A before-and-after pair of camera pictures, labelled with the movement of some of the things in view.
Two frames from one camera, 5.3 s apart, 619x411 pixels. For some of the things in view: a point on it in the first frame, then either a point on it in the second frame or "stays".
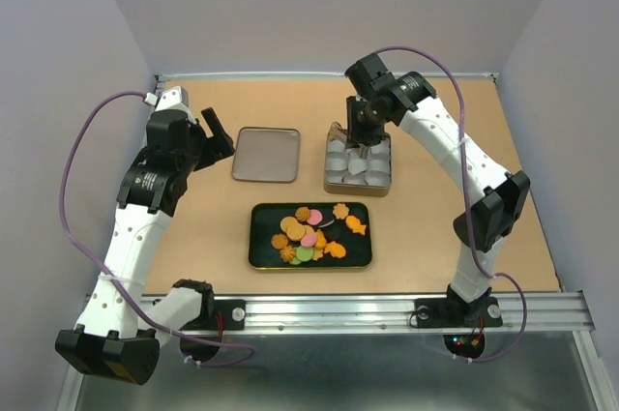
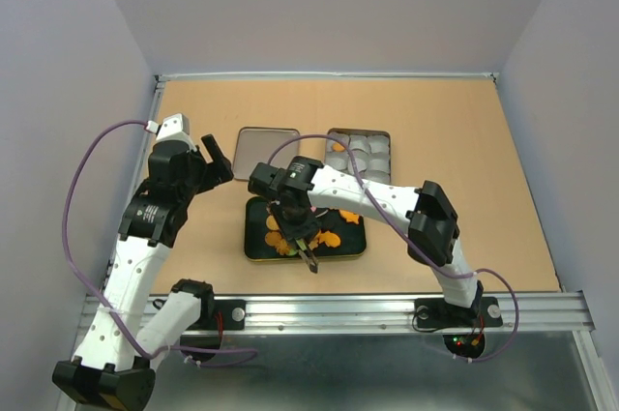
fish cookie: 335,249 → 329,238
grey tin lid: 267,155 stays
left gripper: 218,147 → 218,172
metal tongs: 337,132 → 309,257
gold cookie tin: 360,170 stays
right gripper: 358,133 → 297,231
